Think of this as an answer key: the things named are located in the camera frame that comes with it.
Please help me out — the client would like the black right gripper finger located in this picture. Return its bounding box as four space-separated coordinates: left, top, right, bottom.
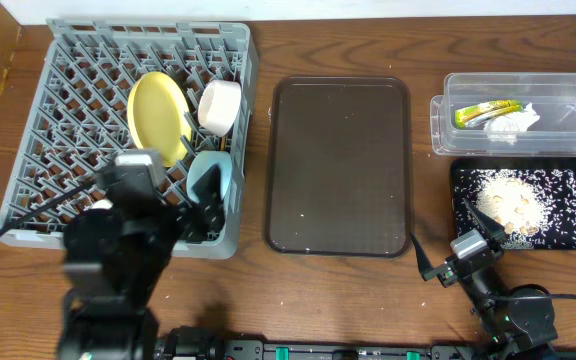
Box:
410 233 434 281
463 200 507 250

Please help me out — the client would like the leftover rice pile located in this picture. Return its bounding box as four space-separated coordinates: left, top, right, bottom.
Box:
453 169 576 250

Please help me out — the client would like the pale green plastic cup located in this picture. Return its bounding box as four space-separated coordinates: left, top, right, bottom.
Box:
92 199 113 209

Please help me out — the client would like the light blue plastic bowl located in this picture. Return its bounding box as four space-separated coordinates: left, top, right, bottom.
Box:
186 151 233 203

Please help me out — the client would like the yellow plastic plate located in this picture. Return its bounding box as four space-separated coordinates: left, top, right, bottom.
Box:
127 71 192 167

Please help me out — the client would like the green snack wrapper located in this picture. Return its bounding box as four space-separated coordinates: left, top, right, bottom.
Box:
455 100 524 129

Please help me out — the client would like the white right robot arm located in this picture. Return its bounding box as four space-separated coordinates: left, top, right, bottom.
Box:
411 201 558 359

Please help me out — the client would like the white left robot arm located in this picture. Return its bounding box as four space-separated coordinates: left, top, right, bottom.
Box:
57 150 225 359

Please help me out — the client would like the crumpled white paper waste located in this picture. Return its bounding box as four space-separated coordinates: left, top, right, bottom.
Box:
483 103 540 145

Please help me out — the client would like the clear plastic waste bin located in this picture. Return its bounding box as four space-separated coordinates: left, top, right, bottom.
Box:
430 72 576 157

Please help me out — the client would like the dark brown serving tray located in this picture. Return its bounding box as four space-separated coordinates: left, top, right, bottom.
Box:
263 76 414 258

